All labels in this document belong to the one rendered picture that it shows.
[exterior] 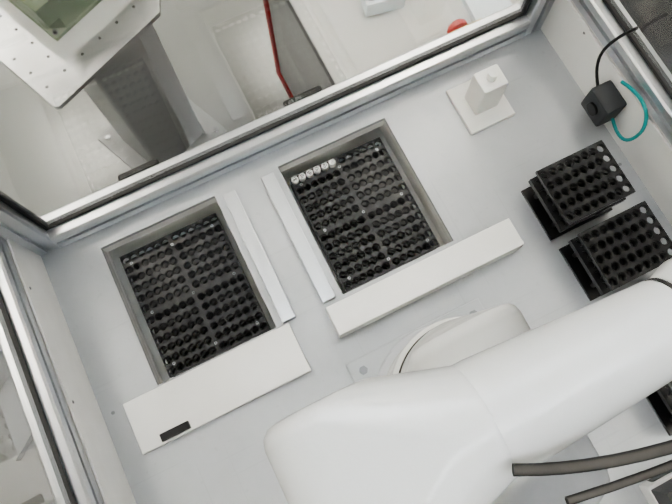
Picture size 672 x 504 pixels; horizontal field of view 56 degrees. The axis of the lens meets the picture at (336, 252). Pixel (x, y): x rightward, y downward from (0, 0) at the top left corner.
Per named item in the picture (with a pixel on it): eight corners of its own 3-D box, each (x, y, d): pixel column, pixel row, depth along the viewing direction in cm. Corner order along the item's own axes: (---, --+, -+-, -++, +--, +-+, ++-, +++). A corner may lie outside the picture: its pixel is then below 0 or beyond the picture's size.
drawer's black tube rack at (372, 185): (291, 191, 116) (288, 178, 110) (377, 152, 118) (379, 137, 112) (346, 298, 111) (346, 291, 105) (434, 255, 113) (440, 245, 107)
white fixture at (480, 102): (445, 92, 109) (455, 60, 99) (488, 73, 110) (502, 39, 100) (471, 135, 107) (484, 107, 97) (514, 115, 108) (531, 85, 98)
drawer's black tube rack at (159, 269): (131, 266, 113) (119, 257, 107) (222, 224, 115) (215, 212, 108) (179, 380, 108) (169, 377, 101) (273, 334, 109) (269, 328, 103)
